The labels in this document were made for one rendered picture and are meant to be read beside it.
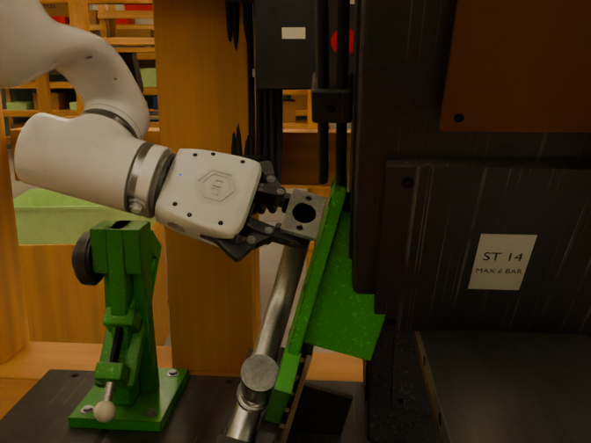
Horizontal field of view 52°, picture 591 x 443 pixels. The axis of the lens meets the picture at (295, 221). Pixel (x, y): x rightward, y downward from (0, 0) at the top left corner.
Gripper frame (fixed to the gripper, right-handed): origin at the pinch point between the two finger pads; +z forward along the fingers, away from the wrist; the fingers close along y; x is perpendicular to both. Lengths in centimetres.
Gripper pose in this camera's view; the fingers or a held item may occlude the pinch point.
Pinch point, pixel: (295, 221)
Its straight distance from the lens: 68.8
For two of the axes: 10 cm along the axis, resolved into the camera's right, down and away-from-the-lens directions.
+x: -1.2, 4.7, 8.8
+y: 2.4, -8.4, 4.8
